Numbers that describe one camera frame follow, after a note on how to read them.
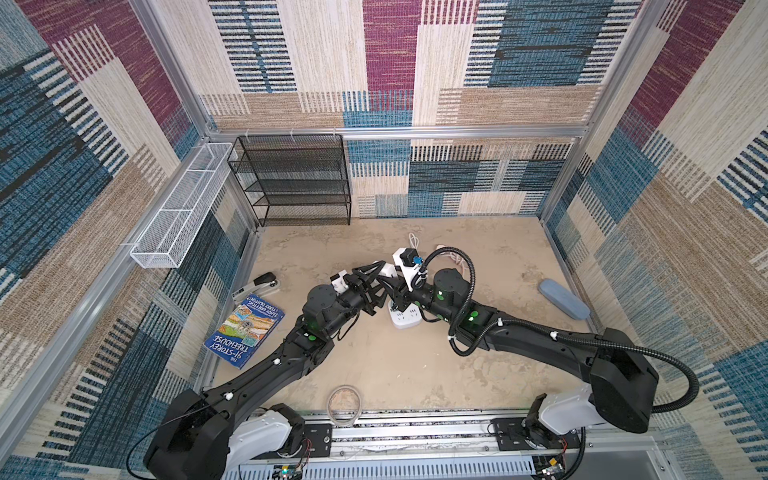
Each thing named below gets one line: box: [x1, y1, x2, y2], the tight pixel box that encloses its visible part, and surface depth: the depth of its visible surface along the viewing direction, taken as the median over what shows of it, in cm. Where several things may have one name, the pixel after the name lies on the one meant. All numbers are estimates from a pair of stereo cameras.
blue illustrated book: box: [203, 293, 285, 370], surface depth 91 cm
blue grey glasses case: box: [538, 278, 591, 321], surface depth 98 cm
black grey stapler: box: [231, 272, 281, 302], surface depth 101 cm
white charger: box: [378, 263, 398, 277], surface depth 71 cm
